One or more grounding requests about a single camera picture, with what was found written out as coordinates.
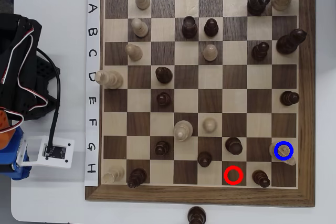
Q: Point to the white camera mount with board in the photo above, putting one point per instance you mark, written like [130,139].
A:
[69,161]

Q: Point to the light wooden king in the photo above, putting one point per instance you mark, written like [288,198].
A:
[182,130]

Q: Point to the white letter label strip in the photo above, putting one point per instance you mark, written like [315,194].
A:
[93,24]

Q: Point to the wooden chess board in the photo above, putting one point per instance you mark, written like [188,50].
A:
[307,103]

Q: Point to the dark wooden knight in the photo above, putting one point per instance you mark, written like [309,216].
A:
[258,1]

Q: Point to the light wooden knight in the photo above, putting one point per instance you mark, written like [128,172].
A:
[290,161]

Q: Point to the dark wooden king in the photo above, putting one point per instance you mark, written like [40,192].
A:
[136,176]

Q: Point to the light wooden bishop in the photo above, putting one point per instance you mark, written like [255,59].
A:
[111,78]

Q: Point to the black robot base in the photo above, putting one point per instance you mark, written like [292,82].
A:
[43,70]

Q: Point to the dark wooden bishop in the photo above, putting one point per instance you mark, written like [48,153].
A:
[288,42]

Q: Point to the black and orange robot arm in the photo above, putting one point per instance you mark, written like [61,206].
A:
[13,95]

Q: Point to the dark pawn at G6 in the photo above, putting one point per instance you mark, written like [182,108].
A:
[234,145]

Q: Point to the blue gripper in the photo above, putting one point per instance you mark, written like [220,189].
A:
[16,172]

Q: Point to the dark pawn at B4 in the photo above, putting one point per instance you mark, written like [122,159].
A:
[189,27]

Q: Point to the dark wooden pawn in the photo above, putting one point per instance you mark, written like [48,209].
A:
[260,178]
[162,148]
[260,51]
[288,98]
[164,100]
[211,27]
[164,75]
[204,159]

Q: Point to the dark wooden chess piece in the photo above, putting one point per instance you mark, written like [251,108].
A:
[197,214]

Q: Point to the light wooden rook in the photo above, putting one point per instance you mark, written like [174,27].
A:
[110,177]

